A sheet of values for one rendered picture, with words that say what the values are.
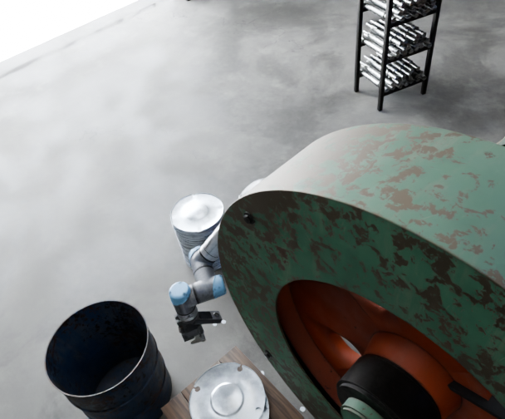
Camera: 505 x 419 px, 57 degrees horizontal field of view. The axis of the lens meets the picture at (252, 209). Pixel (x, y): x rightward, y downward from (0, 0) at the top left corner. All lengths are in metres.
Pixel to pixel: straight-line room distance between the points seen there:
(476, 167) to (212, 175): 2.77
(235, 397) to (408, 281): 1.40
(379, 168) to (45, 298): 2.55
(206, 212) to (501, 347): 2.08
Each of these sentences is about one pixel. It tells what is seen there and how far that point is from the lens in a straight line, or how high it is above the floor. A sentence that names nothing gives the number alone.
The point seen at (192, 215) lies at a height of 0.36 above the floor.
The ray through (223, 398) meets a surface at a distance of 1.90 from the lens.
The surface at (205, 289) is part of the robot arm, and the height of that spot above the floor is 0.79.
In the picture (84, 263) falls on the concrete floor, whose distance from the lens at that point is 3.01.
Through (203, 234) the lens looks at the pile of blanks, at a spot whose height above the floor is 0.32.
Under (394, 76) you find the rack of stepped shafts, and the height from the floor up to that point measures 0.27.
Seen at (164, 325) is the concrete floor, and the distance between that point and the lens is 2.56.
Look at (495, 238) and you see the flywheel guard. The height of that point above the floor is 1.74.
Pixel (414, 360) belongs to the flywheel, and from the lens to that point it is 0.79.
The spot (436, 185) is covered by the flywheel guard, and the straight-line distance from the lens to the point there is 0.55.
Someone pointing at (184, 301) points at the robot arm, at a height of 0.79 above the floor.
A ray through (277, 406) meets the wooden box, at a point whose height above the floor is 0.35.
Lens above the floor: 2.11
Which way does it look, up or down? 45 degrees down
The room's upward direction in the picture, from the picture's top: 9 degrees counter-clockwise
